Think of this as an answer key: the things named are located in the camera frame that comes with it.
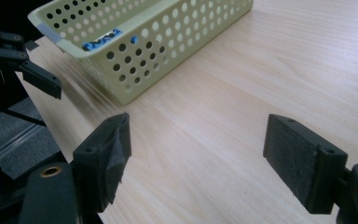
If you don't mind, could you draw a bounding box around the grey tape strip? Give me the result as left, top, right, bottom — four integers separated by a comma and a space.
23, 39, 40, 51

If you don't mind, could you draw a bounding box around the blue and black patterned glove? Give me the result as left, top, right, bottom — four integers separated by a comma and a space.
81, 28, 139, 52

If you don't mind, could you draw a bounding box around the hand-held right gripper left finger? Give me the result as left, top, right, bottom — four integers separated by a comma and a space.
72, 112, 132, 215

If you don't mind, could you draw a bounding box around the cream perforated plastic basket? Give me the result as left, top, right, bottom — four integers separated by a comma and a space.
27, 0, 255, 105

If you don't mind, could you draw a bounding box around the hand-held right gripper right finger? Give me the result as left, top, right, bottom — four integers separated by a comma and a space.
262, 113, 350, 216

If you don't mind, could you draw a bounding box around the aluminium floor rail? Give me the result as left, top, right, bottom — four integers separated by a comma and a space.
0, 123, 46, 158

